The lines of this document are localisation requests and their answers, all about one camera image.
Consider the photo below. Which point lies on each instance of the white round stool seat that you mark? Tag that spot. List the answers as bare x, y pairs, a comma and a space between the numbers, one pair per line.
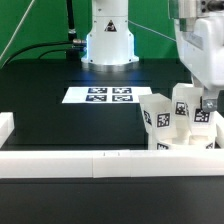
183, 142

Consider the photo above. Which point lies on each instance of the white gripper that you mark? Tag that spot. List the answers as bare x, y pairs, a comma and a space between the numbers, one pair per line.
202, 52

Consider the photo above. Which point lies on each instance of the white sheet with tags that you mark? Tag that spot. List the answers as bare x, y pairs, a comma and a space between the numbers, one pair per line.
108, 95

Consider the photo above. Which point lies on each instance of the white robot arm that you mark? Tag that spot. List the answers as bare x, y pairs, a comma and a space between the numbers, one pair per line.
110, 44

